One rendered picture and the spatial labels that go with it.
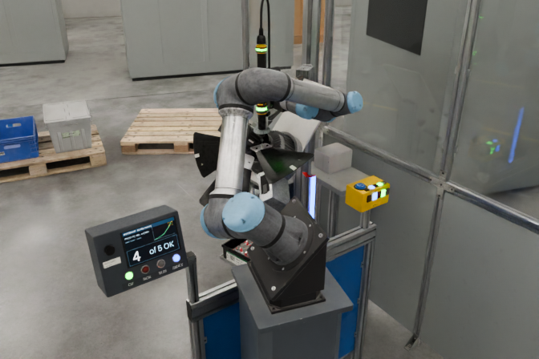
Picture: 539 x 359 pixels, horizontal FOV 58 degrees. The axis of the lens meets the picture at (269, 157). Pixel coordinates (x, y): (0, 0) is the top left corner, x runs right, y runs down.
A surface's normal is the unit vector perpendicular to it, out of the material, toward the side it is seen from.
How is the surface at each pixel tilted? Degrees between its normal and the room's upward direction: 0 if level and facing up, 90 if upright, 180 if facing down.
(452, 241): 90
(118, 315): 0
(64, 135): 95
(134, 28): 90
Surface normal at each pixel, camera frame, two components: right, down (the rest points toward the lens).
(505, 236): -0.83, 0.24
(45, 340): 0.00, -0.91
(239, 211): -0.60, -0.54
